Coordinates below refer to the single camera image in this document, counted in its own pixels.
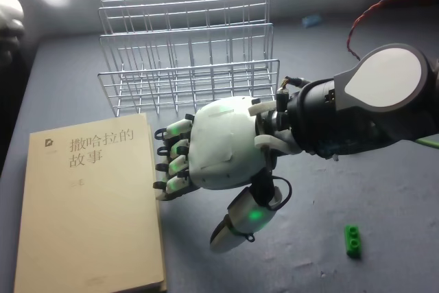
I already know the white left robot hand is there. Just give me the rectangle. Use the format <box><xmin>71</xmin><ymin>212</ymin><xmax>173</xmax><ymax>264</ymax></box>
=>
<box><xmin>0</xmin><ymin>0</ymin><xmax>27</xmax><ymax>67</ymax></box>

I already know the grey table cloth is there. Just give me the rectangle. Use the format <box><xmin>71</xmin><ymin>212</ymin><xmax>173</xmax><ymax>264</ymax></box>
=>
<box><xmin>0</xmin><ymin>14</ymin><xmax>439</xmax><ymax>293</ymax></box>

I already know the green toy brick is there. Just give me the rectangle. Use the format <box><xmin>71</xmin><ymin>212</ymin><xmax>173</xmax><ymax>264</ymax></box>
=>
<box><xmin>344</xmin><ymin>224</ymin><xmax>364</xmax><ymax>259</ymax></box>

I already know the blue toy brick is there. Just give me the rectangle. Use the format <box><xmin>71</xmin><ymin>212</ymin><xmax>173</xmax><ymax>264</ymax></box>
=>
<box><xmin>301</xmin><ymin>13</ymin><xmax>324</xmax><ymax>29</ymax></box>

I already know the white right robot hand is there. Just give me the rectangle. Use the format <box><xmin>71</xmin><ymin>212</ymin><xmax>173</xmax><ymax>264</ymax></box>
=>
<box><xmin>153</xmin><ymin>96</ymin><xmax>293</xmax><ymax>255</ymax></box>

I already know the silver wire file rack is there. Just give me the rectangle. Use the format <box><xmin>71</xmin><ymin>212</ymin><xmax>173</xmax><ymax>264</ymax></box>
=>
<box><xmin>95</xmin><ymin>0</ymin><xmax>281</xmax><ymax>117</ymax></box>

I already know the red twisted cable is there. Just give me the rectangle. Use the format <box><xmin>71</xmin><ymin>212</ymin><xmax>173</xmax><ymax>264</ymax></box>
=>
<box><xmin>346</xmin><ymin>0</ymin><xmax>439</xmax><ymax>62</ymax></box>

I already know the beige paperback book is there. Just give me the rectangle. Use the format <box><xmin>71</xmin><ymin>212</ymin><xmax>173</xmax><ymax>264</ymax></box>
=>
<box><xmin>13</xmin><ymin>112</ymin><xmax>168</xmax><ymax>293</ymax></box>

